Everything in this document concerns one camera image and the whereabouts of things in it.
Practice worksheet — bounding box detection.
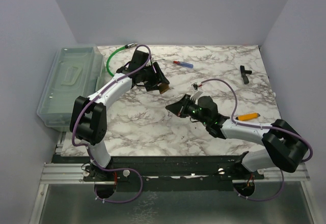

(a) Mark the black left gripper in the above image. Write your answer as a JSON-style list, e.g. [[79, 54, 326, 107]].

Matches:
[[140, 62, 169, 91]]

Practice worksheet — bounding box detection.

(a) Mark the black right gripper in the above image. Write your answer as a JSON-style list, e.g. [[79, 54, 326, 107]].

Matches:
[[167, 94, 209, 126]]

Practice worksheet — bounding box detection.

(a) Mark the brass padlock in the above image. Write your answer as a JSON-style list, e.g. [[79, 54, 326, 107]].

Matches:
[[158, 83, 170, 94]]

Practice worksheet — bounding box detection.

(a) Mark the green cable lock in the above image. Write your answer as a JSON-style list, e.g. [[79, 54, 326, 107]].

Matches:
[[105, 43, 138, 77]]

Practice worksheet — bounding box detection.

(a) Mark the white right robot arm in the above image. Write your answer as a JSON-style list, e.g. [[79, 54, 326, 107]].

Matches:
[[166, 94, 309, 179]]

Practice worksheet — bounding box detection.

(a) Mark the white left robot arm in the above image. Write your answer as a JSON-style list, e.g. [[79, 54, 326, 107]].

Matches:
[[70, 50, 170, 181]]

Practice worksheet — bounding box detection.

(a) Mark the blue red small screwdriver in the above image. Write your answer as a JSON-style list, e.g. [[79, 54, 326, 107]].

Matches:
[[173, 61, 194, 69]]

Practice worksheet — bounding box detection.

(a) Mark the yellow utility knife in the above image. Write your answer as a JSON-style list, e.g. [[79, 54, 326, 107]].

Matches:
[[236, 113, 260, 121]]

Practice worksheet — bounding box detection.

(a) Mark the black T-shaped tool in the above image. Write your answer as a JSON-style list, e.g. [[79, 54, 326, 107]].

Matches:
[[240, 65, 252, 85]]

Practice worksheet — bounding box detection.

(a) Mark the clear plastic storage box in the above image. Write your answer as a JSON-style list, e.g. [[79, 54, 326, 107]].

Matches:
[[37, 45, 105, 132]]

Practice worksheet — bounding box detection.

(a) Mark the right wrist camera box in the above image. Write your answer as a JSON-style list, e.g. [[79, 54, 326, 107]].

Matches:
[[191, 82, 203, 100]]

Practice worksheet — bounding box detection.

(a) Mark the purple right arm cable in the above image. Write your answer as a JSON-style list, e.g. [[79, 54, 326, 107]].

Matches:
[[201, 78, 314, 201]]

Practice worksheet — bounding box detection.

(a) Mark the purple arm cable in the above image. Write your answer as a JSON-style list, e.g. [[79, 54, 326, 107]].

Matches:
[[71, 44, 152, 205], [201, 78, 314, 201]]

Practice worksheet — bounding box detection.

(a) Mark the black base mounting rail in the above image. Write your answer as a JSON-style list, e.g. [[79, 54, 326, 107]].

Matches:
[[84, 156, 264, 192]]

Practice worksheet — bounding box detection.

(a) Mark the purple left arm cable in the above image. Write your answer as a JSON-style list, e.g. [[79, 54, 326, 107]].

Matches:
[[71, 44, 152, 205]]

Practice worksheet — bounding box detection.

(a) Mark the aluminium extrusion rail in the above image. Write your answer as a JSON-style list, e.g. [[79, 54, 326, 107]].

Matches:
[[40, 162, 89, 184]]

